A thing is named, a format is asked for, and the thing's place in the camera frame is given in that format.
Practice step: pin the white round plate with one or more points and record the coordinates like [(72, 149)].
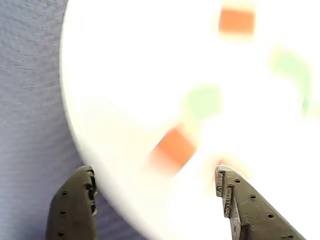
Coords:
[(137, 75)]

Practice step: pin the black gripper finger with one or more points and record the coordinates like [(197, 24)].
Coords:
[(70, 207), (252, 215)]

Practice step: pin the blue woven table cloth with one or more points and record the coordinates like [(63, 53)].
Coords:
[(25, 100)]

